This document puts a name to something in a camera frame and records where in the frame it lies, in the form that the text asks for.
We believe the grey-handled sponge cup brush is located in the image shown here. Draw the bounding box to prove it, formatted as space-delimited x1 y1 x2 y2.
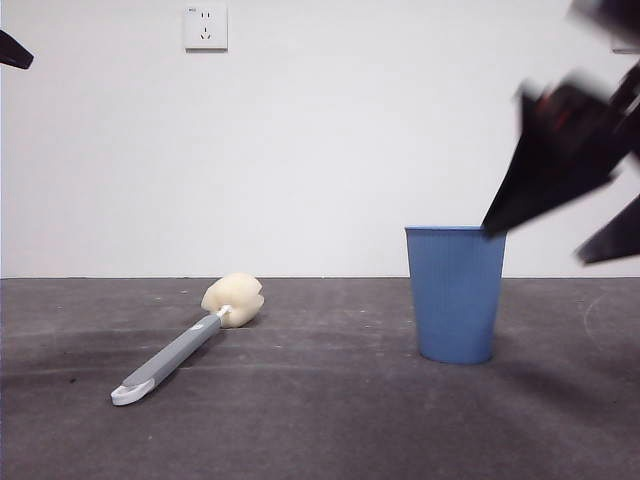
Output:
110 272 265 407

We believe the blue ribbed plastic cup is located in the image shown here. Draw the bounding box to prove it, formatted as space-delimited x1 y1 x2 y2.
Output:
404 225 508 366

